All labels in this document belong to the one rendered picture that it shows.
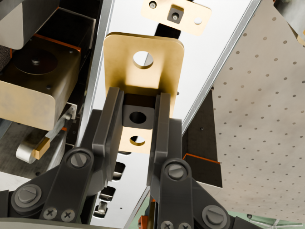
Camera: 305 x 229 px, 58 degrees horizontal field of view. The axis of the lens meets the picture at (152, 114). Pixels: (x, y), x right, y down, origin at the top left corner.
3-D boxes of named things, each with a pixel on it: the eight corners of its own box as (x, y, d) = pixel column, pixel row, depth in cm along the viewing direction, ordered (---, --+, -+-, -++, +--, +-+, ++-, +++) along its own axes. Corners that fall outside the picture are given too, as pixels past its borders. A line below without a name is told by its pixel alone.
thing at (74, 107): (109, 43, 72) (75, 120, 51) (97, 39, 72) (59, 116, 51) (111, 29, 70) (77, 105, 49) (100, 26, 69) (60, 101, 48)
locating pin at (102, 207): (107, 201, 72) (104, 216, 69) (100, 199, 72) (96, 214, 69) (109, 197, 71) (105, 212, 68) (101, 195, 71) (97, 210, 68)
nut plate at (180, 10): (213, 9, 34) (213, 13, 33) (200, 36, 36) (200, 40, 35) (148, -15, 33) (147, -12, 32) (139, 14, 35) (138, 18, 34)
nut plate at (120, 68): (165, 152, 18) (164, 167, 18) (109, 146, 18) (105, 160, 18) (186, 39, 13) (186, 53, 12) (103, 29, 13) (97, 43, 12)
